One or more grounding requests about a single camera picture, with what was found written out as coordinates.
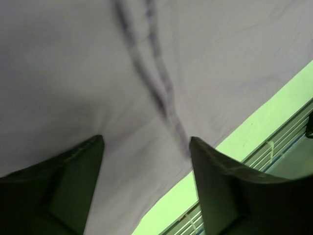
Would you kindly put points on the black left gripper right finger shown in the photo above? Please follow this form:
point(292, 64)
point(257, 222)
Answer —
point(238, 200)

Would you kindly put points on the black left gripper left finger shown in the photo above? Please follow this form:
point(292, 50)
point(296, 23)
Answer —
point(52, 197)

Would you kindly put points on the purple trousers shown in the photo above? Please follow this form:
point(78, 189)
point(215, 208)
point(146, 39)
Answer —
point(227, 71)

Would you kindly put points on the aluminium frame rail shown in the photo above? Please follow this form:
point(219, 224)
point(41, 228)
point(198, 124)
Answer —
point(288, 150)

